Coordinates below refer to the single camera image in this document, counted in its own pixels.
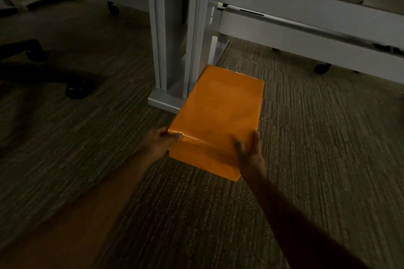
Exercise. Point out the person's left hand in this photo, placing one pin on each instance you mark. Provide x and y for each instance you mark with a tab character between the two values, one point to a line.
157	144

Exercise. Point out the person's right hand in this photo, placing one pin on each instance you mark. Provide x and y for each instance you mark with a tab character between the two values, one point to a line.
251	160

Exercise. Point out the person's left thumb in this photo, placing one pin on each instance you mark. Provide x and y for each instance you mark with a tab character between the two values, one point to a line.
174	136

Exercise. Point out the person's right thumb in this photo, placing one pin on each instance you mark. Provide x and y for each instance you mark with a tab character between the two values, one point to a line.
239	149

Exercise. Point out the orange box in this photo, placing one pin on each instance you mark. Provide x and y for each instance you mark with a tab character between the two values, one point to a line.
217	114

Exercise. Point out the person's left forearm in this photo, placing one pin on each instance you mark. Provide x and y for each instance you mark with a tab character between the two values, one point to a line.
72	212

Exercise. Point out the person's right forearm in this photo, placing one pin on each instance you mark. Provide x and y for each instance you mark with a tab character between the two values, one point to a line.
299	224

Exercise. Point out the white desk leg column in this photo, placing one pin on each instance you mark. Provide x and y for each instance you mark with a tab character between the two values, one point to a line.
180	35

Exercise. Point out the black caster wheel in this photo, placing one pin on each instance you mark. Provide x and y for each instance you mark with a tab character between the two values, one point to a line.
322	68
113	8

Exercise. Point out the black office chair base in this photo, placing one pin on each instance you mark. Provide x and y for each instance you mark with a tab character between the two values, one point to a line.
41	67

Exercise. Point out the white desk frame beam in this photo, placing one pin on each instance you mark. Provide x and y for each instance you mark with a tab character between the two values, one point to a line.
311	23

